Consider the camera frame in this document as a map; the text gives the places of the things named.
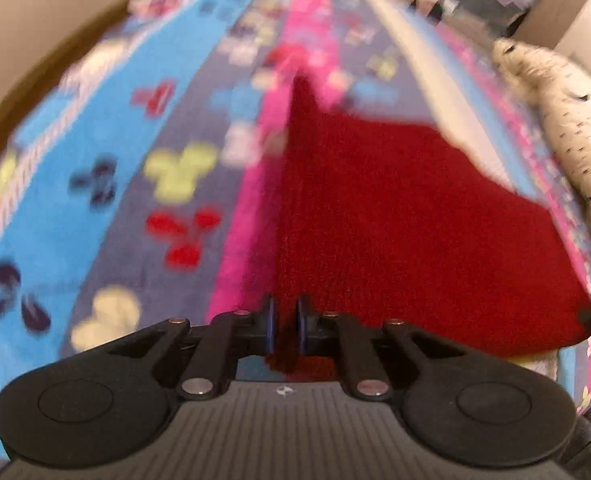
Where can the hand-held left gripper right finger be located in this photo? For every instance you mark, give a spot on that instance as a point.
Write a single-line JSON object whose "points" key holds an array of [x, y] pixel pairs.
{"points": [[301, 325]]}

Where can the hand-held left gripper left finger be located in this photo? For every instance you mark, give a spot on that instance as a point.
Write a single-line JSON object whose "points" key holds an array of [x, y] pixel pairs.
{"points": [[271, 325]]}

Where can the dark red knitted garment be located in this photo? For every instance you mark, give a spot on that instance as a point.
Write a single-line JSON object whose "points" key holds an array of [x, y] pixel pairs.
{"points": [[400, 220]]}

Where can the cream spotted plush toy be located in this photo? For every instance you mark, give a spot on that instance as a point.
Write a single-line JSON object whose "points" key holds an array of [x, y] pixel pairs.
{"points": [[575, 120]]}

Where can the floral striped fleece blanket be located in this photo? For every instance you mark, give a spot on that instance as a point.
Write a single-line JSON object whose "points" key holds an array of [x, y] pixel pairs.
{"points": [[100, 160]]}

